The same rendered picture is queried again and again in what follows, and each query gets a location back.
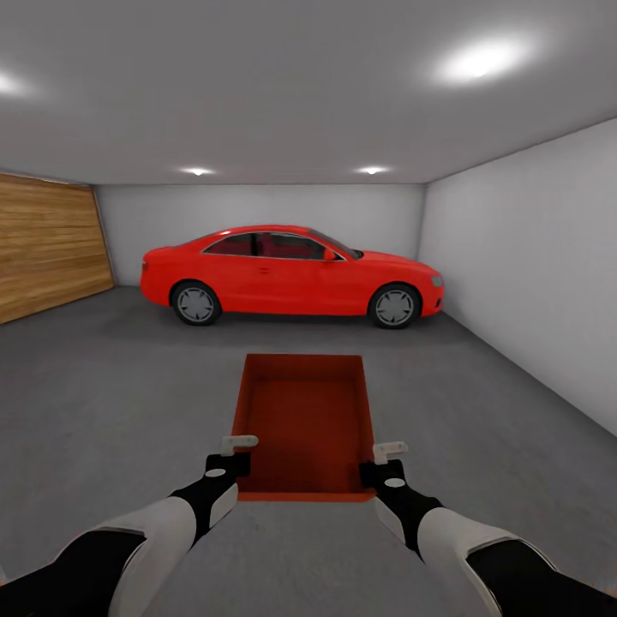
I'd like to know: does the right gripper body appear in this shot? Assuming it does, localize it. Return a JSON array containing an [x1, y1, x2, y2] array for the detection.
[[359, 459, 405, 488]]

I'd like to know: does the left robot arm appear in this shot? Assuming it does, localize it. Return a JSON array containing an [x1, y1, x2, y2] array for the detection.
[[0, 435, 259, 617]]

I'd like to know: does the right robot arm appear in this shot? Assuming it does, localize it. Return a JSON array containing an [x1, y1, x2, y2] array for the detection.
[[359, 441, 617, 617]]

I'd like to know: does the storage box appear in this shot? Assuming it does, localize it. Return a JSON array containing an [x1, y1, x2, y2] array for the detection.
[[231, 354, 377, 503]]

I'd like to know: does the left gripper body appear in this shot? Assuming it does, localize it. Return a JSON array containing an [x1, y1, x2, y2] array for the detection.
[[206, 452, 250, 477]]

